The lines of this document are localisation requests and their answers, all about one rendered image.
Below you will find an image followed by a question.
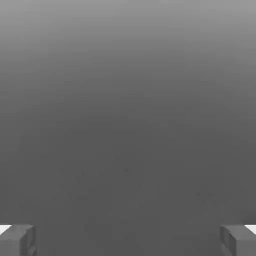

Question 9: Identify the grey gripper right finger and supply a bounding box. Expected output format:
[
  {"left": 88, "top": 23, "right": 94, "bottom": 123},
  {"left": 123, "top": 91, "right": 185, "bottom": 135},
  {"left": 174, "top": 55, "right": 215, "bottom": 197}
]
[{"left": 219, "top": 224, "right": 256, "bottom": 256}]

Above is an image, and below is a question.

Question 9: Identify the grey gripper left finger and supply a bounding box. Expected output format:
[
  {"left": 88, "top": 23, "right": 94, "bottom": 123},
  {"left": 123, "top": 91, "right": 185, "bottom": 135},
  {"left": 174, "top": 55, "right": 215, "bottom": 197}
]
[{"left": 0, "top": 224, "right": 38, "bottom": 256}]

